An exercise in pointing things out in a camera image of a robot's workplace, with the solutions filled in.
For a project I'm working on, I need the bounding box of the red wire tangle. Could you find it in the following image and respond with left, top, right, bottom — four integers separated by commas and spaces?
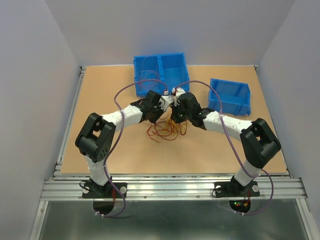
146, 117, 190, 143

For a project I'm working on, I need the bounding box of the pulled red wire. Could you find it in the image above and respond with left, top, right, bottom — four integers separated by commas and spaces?
137, 56, 157, 83
138, 71, 161, 91

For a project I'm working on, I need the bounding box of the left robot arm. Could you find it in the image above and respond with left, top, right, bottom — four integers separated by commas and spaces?
75, 90, 174, 199

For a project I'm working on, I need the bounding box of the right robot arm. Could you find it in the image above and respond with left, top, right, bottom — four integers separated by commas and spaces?
171, 88, 282, 198

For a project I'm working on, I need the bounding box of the blue double bin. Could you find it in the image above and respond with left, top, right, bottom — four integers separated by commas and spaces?
133, 53, 190, 98

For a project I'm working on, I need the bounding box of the blue single bin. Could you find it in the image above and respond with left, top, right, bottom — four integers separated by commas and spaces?
210, 78, 252, 116

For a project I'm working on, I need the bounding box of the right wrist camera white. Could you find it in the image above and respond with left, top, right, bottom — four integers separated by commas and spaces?
171, 87, 186, 100

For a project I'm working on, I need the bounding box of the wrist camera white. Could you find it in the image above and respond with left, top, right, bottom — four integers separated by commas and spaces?
171, 87, 186, 100
159, 95, 175, 112

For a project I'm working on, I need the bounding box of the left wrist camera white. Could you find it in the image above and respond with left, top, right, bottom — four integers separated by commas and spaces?
159, 95, 175, 112

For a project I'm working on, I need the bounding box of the yellow wire tangle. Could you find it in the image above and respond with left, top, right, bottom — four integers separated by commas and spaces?
162, 118, 186, 135

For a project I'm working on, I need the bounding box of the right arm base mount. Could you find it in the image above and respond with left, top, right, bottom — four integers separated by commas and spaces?
211, 181, 260, 198

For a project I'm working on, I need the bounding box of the aluminium rail frame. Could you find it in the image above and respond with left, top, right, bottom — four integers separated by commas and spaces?
30, 65, 320, 240

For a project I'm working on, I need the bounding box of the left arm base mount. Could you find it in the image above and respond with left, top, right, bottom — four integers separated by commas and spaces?
79, 180, 122, 199

